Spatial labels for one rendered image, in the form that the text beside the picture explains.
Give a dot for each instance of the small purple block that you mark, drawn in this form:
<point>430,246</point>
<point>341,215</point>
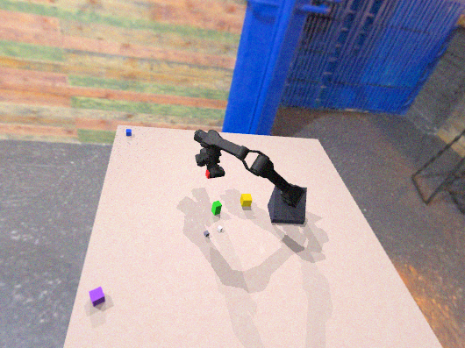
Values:
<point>97,296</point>

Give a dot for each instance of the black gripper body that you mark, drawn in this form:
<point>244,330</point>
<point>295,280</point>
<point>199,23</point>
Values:
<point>216,170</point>

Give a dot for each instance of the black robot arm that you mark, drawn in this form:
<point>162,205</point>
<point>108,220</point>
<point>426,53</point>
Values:
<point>262,166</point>

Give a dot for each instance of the yellow block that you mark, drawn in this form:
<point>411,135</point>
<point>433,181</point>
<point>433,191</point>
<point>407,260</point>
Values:
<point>245,200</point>

